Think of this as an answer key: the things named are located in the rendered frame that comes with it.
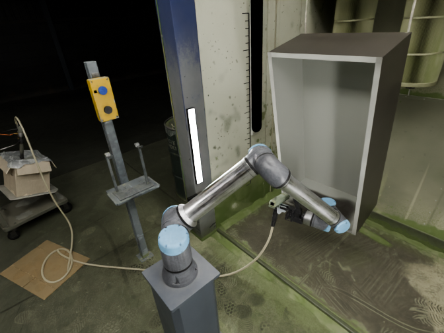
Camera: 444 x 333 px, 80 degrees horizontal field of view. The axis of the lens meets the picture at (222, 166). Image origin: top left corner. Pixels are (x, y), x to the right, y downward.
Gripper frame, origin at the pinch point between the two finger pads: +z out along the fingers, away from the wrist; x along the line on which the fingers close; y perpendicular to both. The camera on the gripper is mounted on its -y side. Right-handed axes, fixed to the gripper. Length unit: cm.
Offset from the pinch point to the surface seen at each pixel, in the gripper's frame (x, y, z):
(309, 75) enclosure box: 18, -88, 3
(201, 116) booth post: -4, -47, 69
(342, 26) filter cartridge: 90, -142, 3
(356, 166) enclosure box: 43, -32, -39
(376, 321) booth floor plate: 16, 59, -77
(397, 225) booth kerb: 102, 17, -82
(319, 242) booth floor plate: 65, 43, -28
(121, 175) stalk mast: -42, 4, 105
